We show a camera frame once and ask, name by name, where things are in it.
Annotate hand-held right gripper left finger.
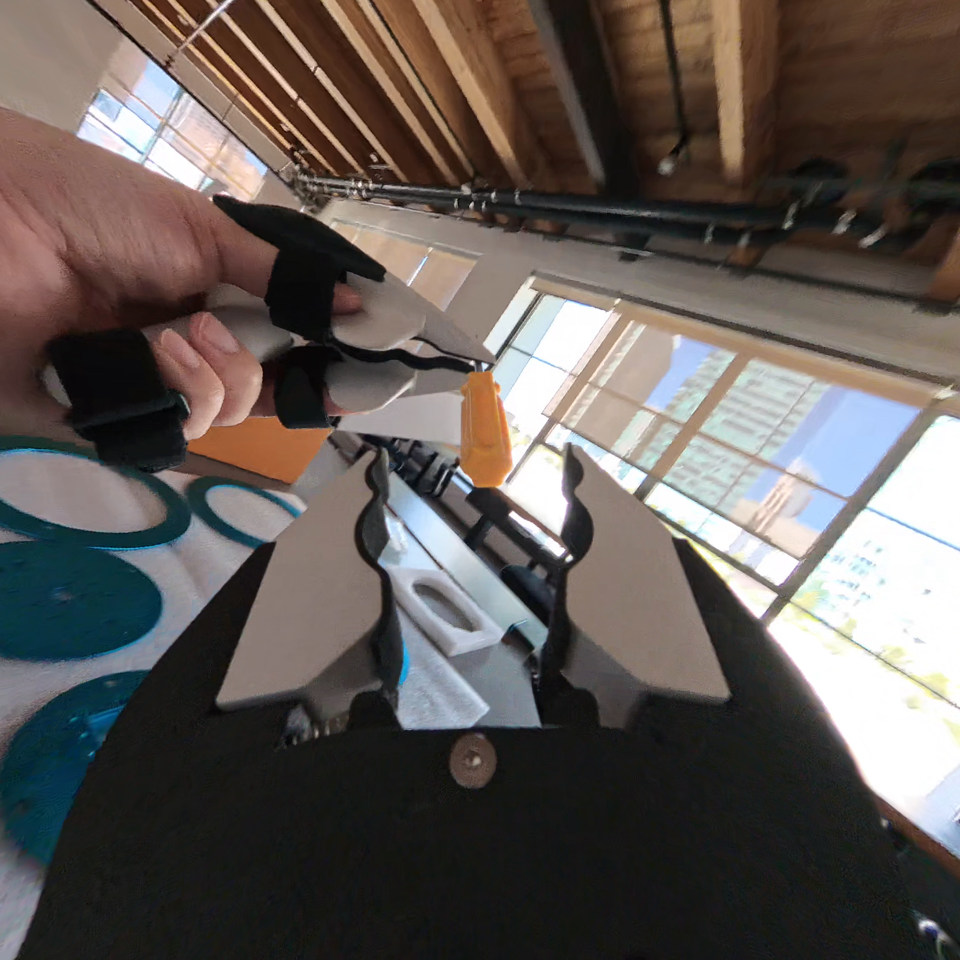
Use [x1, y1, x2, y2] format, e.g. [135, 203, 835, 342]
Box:
[214, 448, 406, 725]

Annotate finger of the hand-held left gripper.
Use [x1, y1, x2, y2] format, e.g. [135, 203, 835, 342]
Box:
[326, 352, 481, 447]
[333, 276, 498, 369]

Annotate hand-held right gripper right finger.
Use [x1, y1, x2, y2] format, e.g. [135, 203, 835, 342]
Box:
[561, 442, 731, 730]

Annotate yellow screwdriver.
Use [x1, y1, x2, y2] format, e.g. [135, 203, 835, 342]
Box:
[459, 371, 515, 489]

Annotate blue disc square bracket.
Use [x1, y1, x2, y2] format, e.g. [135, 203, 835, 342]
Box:
[0, 671, 151, 864]

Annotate white foam sheet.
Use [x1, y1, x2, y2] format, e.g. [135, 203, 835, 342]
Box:
[0, 442, 492, 960]

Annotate orange cardboard box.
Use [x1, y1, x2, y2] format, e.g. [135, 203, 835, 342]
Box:
[187, 416, 331, 485]

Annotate white foam block round hole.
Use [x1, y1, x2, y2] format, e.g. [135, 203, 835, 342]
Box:
[386, 566, 502, 659]

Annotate black ceiling pipe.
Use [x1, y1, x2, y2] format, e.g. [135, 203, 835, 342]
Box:
[296, 172, 960, 249]

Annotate large window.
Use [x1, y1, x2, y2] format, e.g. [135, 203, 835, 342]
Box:
[480, 292, 960, 826]

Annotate blue disc small holes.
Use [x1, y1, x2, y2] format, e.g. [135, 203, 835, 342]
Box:
[0, 543, 162, 661]

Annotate blue metal ring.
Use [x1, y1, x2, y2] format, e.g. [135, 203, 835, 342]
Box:
[0, 435, 192, 552]
[186, 476, 305, 549]

